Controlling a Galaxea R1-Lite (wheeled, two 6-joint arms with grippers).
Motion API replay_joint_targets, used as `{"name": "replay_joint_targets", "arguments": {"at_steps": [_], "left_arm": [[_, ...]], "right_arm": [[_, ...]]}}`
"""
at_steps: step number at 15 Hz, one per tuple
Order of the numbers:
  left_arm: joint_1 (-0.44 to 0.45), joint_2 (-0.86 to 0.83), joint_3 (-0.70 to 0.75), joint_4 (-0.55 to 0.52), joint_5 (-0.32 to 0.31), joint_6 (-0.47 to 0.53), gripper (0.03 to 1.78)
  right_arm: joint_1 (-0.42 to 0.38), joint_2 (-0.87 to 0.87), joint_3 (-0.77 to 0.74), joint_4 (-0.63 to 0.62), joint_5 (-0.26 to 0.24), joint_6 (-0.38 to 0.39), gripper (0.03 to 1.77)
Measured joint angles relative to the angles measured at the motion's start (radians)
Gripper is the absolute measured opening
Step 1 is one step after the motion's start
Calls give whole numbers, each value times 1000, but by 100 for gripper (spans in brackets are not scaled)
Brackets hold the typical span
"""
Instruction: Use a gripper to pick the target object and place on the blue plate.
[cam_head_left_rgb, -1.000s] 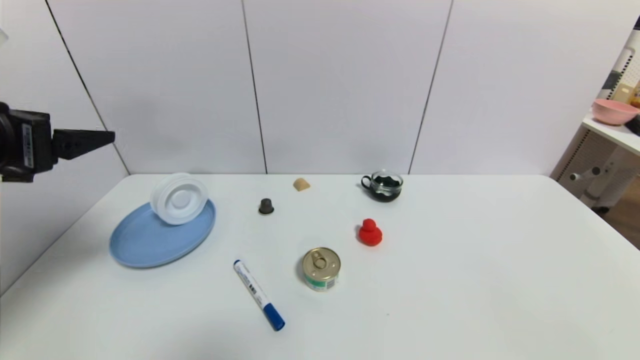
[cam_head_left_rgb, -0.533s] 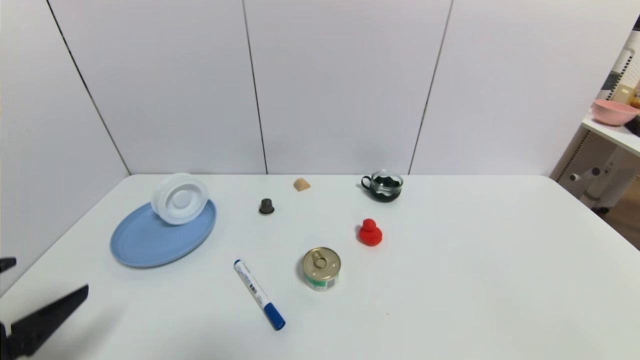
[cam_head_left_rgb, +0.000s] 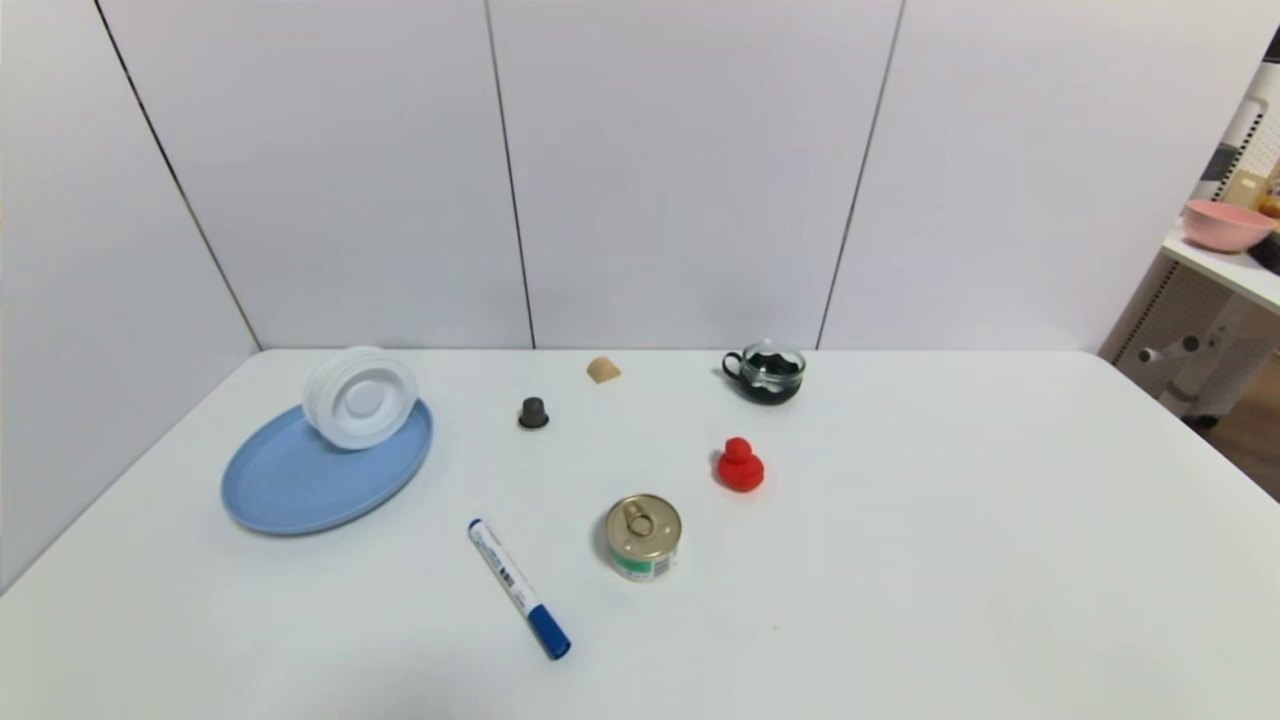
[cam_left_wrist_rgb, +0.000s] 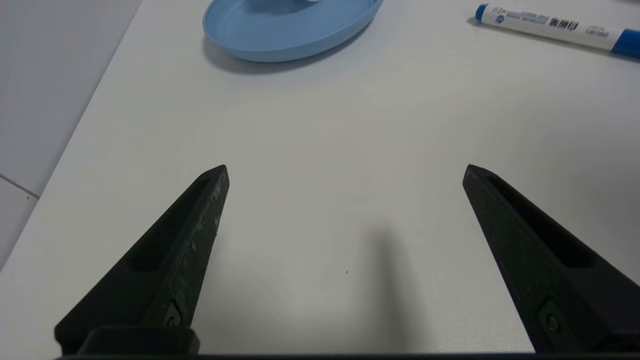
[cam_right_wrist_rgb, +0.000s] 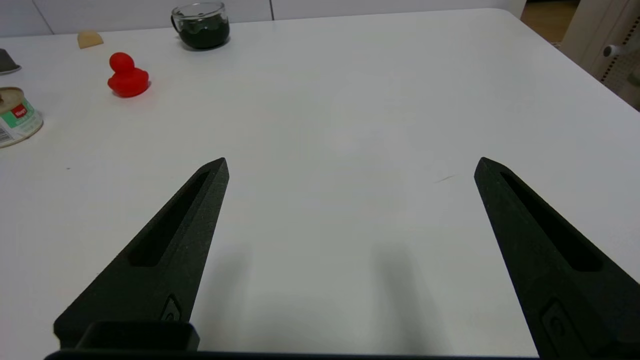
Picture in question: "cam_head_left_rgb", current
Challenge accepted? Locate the pink bowl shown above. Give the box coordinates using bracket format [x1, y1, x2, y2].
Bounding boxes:
[1182, 198, 1279, 254]

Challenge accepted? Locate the blue plate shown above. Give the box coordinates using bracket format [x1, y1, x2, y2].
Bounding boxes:
[220, 398, 434, 537]

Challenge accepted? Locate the tin can gold lid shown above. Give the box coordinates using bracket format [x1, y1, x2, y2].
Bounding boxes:
[604, 492, 684, 584]

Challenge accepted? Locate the beige box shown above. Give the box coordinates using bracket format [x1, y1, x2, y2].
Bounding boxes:
[1224, 169, 1271, 210]

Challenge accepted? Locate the white plastic round container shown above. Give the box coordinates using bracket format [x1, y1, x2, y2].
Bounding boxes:
[301, 345, 420, 452]

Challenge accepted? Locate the glass cup black handle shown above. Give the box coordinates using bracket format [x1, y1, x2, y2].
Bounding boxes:
[722, 342, 807, 406]

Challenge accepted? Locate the white pegboard panel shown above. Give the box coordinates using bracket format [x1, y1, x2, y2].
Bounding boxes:
[1194, 58, 1280, 206]

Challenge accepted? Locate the white marker blue cap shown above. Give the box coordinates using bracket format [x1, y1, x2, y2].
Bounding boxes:
[467, 518, 572, 661]

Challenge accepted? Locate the red rubber duck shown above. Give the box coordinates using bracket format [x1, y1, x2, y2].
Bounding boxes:
[715, 437, 766, 493]

